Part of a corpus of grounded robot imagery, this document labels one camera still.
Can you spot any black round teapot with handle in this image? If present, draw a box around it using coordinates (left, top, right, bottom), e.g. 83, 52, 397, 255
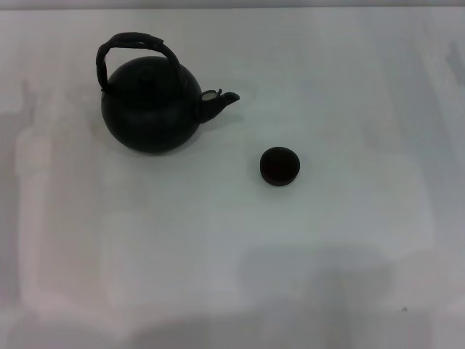
95, 31, 241, 158

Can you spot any small dark round teacup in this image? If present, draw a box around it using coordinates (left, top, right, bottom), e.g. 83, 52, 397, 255
259, 146, 302, 188

